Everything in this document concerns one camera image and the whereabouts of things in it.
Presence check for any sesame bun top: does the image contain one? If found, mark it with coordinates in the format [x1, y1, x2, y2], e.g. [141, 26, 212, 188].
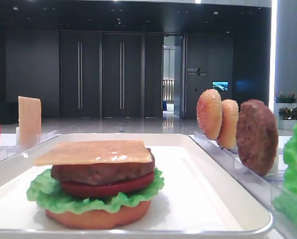
[196, 89, 222, 140]

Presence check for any cheese slice on burger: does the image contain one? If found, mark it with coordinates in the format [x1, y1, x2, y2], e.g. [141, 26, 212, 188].
[33, 140, 152, 166]

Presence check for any tomato slice on burger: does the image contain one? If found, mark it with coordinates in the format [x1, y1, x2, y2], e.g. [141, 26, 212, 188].
[60, 172, 154, 198]

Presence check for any meat patty on burger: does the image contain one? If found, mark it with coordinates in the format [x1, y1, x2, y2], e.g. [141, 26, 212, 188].
[51, 154, 155, 186]

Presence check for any standing meat patty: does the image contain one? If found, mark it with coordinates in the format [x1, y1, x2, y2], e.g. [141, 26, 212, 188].
[236, 99, 279, 176]

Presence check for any standing cheese slice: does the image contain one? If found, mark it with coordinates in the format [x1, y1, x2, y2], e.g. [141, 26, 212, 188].
[18, 96, 41, 147]

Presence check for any green lettuce on burger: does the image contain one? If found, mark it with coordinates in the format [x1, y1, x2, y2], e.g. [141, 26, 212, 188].
[26, 168, 164, 215]

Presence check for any standing green lettuce leaf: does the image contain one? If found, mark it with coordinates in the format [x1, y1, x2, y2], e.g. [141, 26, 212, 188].
[273, 123, 297, 225]

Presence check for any white rectangular metal tray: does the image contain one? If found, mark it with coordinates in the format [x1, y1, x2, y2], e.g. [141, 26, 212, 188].
[0, 133, 274, 239]

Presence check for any bottom bun slice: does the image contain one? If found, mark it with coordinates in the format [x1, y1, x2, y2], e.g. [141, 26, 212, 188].
[45, 201, 151, 230]

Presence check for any potted flower planter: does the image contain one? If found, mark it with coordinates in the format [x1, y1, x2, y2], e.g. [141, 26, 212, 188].
[274, 92, 297, 130]

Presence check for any small wall display screen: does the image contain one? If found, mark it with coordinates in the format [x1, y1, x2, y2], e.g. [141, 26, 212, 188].
[212, 81, 228, 91]

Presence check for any clear right holder rail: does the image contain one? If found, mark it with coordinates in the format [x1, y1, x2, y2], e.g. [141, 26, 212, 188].
[191, 131, 297, 239]

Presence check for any clear holder rail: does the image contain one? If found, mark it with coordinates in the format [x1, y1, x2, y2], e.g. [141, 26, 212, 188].
[0, 130, 59, 162]
[191, 131, 297, 239]

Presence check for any clear left holder rail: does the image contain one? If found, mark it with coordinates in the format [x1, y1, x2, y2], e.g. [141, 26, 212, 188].
[0, 130, 59, 162]

